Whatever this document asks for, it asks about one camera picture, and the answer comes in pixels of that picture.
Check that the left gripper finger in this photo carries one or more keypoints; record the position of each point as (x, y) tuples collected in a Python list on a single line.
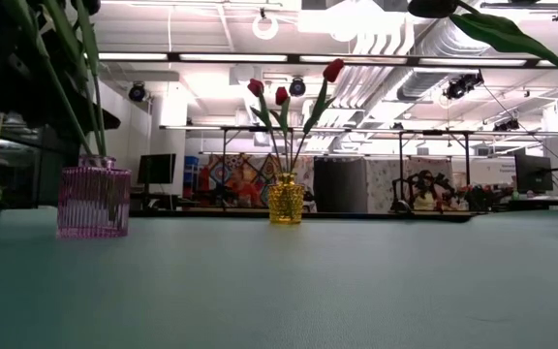
[(95, 118)]

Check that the dark artificial tulip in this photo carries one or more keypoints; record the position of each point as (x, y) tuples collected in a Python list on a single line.
[(97, 106), (22, 19)]

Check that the green artificial flower stem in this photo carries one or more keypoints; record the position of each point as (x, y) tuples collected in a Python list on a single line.
[(68, 29)]

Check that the red artificial tulip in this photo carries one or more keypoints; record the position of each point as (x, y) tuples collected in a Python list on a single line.
[(256, 87), (282, 95), (333, 70)]

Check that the pink ribbed glass vase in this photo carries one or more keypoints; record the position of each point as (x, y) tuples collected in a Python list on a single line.
[(93, 199)]

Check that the yellow glass vase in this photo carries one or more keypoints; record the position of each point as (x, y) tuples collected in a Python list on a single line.
[(286, 199)]

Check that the round black spotlight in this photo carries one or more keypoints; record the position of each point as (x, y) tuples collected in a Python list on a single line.
[(297, 86), (137, 91)]

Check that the black background monitor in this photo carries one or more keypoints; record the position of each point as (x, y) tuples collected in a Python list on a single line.
[(156, 168), (533, 173)]

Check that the blue storage bin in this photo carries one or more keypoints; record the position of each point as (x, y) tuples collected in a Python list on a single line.
[(191, 167)]

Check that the colourful patterned cloth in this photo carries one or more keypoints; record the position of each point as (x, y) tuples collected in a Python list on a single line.
[(240, 179)]

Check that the teal table mat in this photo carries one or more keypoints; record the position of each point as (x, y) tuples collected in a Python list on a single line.
[(279, 291)]

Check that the black curtain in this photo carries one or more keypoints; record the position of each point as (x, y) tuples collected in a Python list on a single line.
[(339, 184)]

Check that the person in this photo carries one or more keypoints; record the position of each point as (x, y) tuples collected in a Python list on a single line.
[(424, 191)]

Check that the black metal rack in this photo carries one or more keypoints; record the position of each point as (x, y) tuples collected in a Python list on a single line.
[(467, 160)]

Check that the black overhead frame bar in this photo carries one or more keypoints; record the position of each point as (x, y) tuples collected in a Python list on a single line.
[(293, 58)]

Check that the black table frame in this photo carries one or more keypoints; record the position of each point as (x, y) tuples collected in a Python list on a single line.
[(381, 214)]

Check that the black overhead camera cluster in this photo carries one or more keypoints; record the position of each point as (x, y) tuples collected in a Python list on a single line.
[(463, 85)]

